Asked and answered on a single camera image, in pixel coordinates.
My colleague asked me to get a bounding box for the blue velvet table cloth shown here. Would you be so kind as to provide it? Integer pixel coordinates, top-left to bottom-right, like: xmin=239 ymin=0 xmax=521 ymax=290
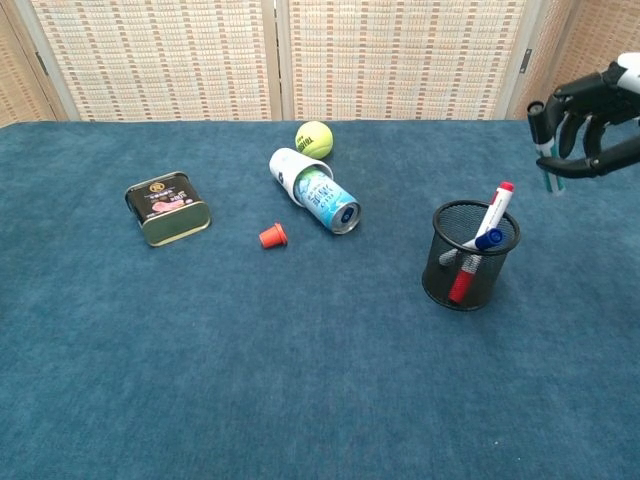
xmin=0 ymin=118 xmax=640 ymax=480

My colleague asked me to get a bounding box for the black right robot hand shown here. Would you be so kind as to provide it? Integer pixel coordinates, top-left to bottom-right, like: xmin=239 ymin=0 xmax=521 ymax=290
xmin=528 ymin=51 xmax=640 ymax=179

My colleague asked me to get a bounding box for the white paper cup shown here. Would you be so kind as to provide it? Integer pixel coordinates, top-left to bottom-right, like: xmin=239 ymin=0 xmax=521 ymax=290
xmin=268 ymin=146 xmax=334 ymax=208

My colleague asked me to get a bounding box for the light blue drink can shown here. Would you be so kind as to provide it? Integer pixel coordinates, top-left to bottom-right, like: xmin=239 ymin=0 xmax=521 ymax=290
xmin=293 ymin=166 xmax=362 ymax=235

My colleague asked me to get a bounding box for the blue capped marker pen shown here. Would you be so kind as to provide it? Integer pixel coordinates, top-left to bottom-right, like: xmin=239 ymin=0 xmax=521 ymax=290
xmin=438 ymin=228 xmax=505 ymax=267

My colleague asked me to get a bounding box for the woven bamboo folding screen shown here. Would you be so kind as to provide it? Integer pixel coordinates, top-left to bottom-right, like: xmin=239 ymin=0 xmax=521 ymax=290
xmin=0 ymin=0 xmax=640 ymax=128

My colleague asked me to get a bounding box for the red capped marker pen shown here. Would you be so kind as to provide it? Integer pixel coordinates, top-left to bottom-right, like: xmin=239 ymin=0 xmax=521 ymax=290
xmin=447 ymin=181 xmax=516 ymax=304

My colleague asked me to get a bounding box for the yellow tennis ball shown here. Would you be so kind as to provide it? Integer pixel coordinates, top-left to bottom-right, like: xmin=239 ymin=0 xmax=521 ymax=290
xmin=294 ymin=120 xmax=334 ymax=160

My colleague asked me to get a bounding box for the black mesh pen holder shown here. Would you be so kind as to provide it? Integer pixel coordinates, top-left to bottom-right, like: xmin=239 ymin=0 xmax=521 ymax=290
xmin=421 ymin=199 xmax=522 ymax=313

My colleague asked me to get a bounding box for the black luncheon meat tin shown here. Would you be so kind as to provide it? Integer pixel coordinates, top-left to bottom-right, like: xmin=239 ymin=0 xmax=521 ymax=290
xmin=124 ymin=171 xmax=213 ymax=249

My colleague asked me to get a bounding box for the small orange plastic cup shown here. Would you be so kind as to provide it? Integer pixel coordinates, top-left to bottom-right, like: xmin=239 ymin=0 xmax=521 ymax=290
xmin=258 ymin=222 xmax=289 ymax=249

